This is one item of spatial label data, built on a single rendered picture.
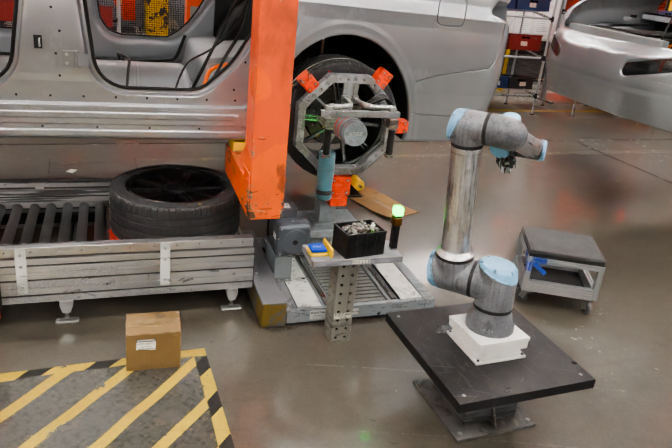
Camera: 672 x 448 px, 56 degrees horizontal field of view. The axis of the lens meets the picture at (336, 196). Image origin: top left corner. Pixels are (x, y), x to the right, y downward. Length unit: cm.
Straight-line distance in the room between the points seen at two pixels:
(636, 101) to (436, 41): 197
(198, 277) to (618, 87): 338
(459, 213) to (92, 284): 167
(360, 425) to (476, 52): 212
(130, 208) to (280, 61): 102
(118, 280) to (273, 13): 138
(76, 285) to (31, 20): 119
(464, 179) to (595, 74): 304
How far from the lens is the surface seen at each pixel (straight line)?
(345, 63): 335
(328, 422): 259
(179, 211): 305
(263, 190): 286
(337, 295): 289
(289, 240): 317
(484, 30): 369
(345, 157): 357
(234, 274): 311
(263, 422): 257
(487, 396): 238
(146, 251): 302
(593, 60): 529
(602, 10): 647
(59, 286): 308
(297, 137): 328
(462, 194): 235
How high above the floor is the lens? 169
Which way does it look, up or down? 21 degrees down
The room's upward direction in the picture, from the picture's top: 6 degrees clockwise
